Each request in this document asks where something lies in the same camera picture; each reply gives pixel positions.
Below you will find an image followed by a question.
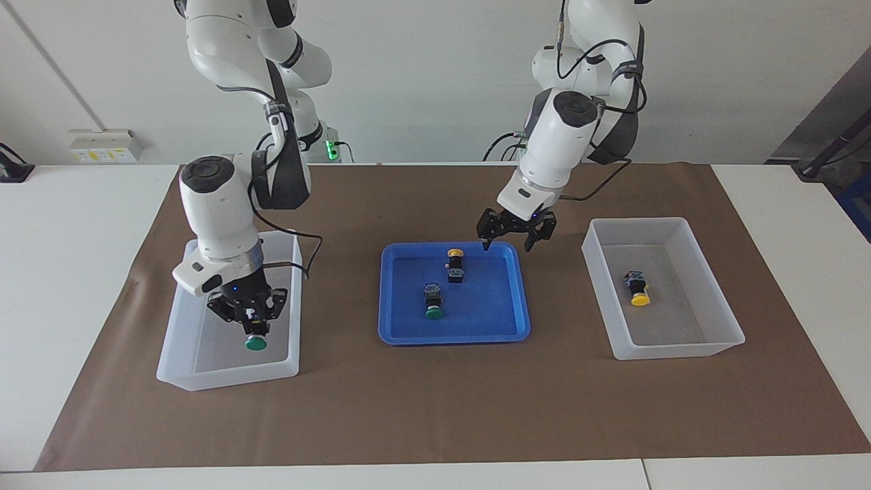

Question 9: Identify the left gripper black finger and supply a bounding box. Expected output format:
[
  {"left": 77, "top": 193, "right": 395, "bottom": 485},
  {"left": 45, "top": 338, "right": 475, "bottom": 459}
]
[
  {"left": 524, "top": 216, "right": 557, "bottom": 252},
  {"left": 476, "top": 210, "right": 503, "bottom": 252}
]

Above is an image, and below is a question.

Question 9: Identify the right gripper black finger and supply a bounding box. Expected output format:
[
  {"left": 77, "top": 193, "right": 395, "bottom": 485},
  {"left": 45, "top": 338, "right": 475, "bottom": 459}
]
[
  {"left": 257, "top": 289, "right": 288, "bottom": 337},
  {"left": 206, "top": 294, "right": 256, "bottom": 336}
]

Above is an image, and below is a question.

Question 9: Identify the translucent white plastic box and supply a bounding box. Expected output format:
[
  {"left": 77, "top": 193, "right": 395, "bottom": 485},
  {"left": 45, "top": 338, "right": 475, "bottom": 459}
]
[
  {"left": 581, "top": 217, "right": 746, "bottom": 361},
  {"left": 156, "top": 229, "right": 303, "bottom": 392}
]

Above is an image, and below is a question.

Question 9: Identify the blue plastic tray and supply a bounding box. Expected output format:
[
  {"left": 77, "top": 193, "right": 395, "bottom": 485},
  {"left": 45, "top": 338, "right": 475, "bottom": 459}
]
[{"left": 378, "top": 242, "right": 531, "bottom": 346}]

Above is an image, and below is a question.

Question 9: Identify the brown table mat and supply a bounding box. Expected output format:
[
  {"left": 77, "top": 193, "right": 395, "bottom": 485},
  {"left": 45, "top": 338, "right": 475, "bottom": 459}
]
[{"left": 34, "top": 162, "right": 871, "bottom": 472}]

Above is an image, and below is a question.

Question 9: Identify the black desk object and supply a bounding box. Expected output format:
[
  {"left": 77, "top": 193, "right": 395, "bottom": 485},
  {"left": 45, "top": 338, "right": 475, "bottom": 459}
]
[{"left": 0, "top": 143, "right": 35, "bottom": 183}]

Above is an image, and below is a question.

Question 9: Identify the black stand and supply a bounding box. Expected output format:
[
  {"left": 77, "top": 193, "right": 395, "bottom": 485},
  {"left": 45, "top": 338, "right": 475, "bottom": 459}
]
[{"left": 793, "top": 112, "right": 871, "bottom": 181}]

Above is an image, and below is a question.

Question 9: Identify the blue crate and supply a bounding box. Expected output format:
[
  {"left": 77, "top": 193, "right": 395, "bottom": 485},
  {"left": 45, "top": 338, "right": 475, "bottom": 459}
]
[{"left": 840, "top": 184, "right": 871, "bottom": 242}]

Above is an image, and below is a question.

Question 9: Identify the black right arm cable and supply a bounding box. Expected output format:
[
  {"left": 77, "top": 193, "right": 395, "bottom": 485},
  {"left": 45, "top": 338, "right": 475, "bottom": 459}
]
[{"left": 248, "top": 133, "right": 324, "bottom": 280}]

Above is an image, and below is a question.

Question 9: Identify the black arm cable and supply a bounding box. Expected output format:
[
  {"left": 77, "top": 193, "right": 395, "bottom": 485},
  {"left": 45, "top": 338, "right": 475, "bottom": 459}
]
[
  {"left": 248, "top": 133, "right": 324, "bottom": 280},
  {"left": 555, "top": 0, "right": 647, "bottom": 201}
]

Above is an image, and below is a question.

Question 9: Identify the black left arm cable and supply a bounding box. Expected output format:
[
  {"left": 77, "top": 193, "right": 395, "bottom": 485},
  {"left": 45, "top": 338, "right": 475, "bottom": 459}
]
[{"left": 555, "top": 0, "right": 647, "bottom": 201}]

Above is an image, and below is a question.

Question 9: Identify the white wall socket box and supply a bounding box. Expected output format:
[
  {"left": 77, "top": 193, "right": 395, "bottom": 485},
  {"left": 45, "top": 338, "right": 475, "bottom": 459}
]
[{"left": 68, "top": 129, "right": 144, "bottom": 164}]

